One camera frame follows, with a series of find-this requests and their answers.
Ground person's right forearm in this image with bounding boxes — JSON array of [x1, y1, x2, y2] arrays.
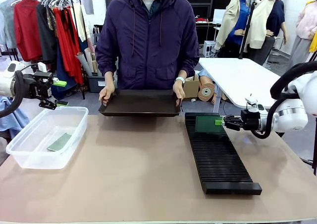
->
[[95, 50, 119, 88]]

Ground black jacket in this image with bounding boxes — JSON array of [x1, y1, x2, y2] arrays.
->
[[36, 2, 59, 64]]

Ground brown cardboard box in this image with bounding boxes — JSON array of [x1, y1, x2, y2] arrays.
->
[[182, 73, 200, 99]]

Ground black camera stand pole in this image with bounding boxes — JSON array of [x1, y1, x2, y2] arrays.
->
[[238, 0, 259, 60]]

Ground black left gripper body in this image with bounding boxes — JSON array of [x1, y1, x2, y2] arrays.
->
[[24, 71, 57, 102]]

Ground mannequin in pink sweater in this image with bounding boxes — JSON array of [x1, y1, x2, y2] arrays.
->
[[283, 0, 317, 71]]

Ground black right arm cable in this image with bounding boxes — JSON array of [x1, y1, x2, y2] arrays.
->
[[249, 61, 317, 140]]

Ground white crate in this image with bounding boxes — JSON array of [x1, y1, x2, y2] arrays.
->
[[203, 40, 217, 59]]

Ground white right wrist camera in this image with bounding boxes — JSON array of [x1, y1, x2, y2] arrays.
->
[[244, 93, 266, 114]]

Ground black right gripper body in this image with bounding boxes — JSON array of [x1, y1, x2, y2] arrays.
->
[[240, 109, 261, 131]]

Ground grey storage bin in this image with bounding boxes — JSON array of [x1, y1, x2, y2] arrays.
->
[[87, 75, 106, 94]]

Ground white board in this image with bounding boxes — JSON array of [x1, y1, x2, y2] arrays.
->
[[212, 8, 227, 24]]

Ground beige paper roll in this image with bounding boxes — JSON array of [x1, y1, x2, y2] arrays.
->
[[84, 47, 98, 74]]

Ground red shirt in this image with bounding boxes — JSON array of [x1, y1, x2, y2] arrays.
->
[[13, 0, 43, 62]]

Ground navy garment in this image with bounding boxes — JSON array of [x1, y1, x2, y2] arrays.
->
[[51, 45, 78, 100]]

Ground cardboard spool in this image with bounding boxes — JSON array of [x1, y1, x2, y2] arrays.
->
[[198, 74, 216, 104]]

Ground grey paper roll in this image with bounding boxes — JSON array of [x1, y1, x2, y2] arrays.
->
[[75, 52, 93, 77]]

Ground black clothes rack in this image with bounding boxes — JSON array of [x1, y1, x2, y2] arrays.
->
[[0, 0, 86, 100]]

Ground yellow garment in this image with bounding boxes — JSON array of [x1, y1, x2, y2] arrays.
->
[[309, 30, 317, 54]]

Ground blue cloth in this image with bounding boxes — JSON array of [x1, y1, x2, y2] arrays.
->
[[0, 95, 31, 133]]

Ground person's left forearm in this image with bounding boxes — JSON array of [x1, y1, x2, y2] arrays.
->
[[176, 52, 200, 80]]

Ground white table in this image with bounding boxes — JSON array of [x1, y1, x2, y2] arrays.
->
[[198, 57, 282, 113]]

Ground person in purple jacket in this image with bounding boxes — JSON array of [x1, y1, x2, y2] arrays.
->
[[95, 0, 201, 91]]

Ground person's left hand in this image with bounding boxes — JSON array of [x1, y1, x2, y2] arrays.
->
[[172, 80, 186, 106]]

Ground black tray with handles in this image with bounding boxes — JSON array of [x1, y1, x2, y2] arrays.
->
[[98, 88, 183, 117]]

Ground green PCB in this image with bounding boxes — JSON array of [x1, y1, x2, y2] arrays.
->
[[195, 115, 222, 133], [47, 132, 73, 152]]

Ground mannequin in beige coat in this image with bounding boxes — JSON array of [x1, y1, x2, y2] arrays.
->
[[213, 0, 258, 59]]

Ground black slotted PCB rack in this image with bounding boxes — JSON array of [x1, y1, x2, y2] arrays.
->
[[185, 112, 263, 195]]

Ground mannequin in cream navy top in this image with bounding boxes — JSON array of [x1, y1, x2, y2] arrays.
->
[[247, 0, 289, 65]]

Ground cream garment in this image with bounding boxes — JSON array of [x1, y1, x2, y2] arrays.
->
[[71, 2, 92, 43]]

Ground black tripod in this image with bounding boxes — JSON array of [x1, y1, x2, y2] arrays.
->
[[282, 114, 317, 176]]

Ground light grey shirt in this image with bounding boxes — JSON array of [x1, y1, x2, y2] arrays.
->
[[0, 0, 18, 50]]

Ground red dress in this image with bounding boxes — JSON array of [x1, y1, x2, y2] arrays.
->
[[53, 7, 84, 85]]

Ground clear plastic box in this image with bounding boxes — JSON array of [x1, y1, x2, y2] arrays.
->
[[5, 106, 89, 170]]

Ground person's right hand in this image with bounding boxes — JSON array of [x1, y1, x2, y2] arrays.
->
[[99, 86, 116, 106]]

